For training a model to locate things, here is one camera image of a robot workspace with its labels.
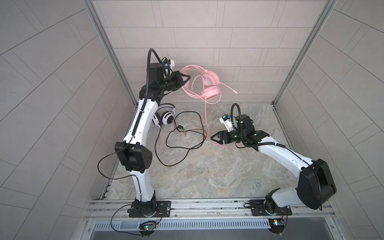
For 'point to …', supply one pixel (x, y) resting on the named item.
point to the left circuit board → (147, 228)
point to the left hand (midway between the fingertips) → (193, 74)
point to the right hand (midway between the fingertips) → (215, 137)
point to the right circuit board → (277, 225)
